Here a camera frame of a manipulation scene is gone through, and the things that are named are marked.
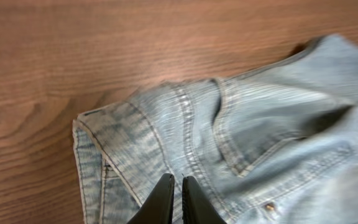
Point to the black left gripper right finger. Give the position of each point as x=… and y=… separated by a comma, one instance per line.
x=196, y=207

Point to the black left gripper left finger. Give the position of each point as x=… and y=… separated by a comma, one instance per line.
x=158, y=207

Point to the light blue denim shorts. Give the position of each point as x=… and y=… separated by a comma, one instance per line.
x=278, y=144

